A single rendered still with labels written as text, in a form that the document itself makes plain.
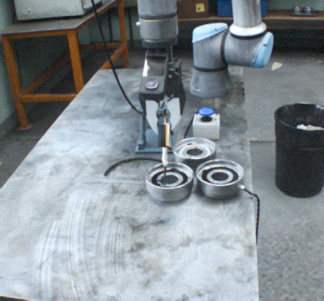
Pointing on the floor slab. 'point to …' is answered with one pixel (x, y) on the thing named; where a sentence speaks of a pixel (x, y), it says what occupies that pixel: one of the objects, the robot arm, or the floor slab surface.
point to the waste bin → (299, 149)
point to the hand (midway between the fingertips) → (165, 131)
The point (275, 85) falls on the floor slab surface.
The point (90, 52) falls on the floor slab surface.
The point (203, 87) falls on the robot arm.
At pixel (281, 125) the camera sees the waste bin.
